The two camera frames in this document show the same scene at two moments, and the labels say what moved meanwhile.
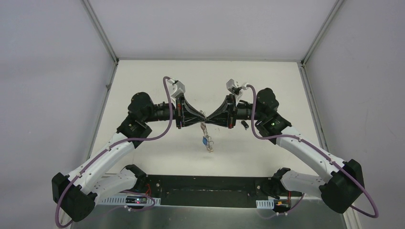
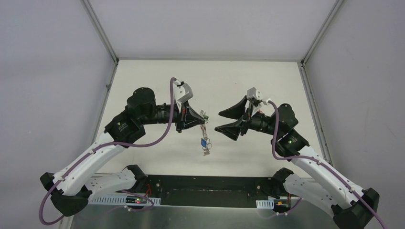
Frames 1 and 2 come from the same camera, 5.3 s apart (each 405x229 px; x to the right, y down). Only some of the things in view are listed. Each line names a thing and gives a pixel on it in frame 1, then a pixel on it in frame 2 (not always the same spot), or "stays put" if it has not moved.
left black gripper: x=180 y=112 stays put
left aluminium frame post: x=93 y=16 stays put
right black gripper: x=226 y=120 → x=232 y=130
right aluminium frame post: x=337 y=4 stays put
